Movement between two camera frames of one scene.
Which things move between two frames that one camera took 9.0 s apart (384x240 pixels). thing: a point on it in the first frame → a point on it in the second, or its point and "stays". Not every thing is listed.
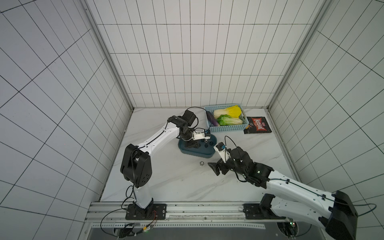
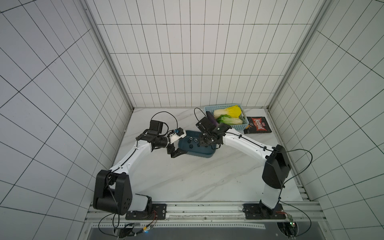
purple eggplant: (212, 119) stays
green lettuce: (226, 120) stays
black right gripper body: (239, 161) → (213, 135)
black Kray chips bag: (257, 125) stays
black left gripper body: (187, 137) → (164, 142)
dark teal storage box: (205, 150) stays
